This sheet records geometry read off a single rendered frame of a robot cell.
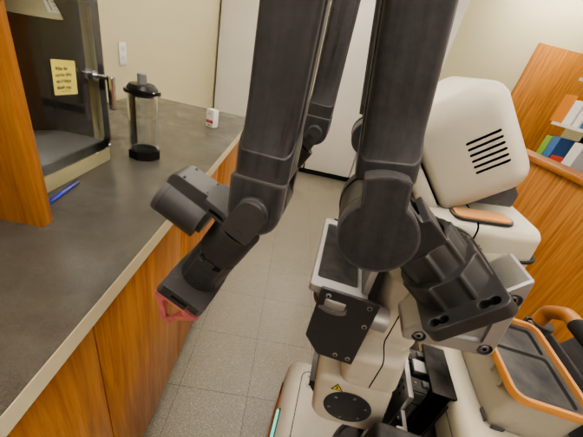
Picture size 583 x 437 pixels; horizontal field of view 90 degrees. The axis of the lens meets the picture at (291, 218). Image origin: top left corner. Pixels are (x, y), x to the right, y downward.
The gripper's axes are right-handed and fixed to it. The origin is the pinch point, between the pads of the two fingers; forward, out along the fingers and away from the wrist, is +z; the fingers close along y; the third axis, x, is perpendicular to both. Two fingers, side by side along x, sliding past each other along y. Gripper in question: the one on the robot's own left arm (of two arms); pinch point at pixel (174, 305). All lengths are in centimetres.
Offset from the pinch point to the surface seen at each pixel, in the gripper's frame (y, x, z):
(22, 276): -0.1, -23.4, 17.3
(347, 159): -349, 57, 46
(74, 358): 4.0, -7.7, 22.0
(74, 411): 6.6, -2.0, 32.7
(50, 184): -25, -43, 24
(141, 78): -58, -51, 2
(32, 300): 3.3, -18.1, 14.8
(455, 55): -409, 76, -120
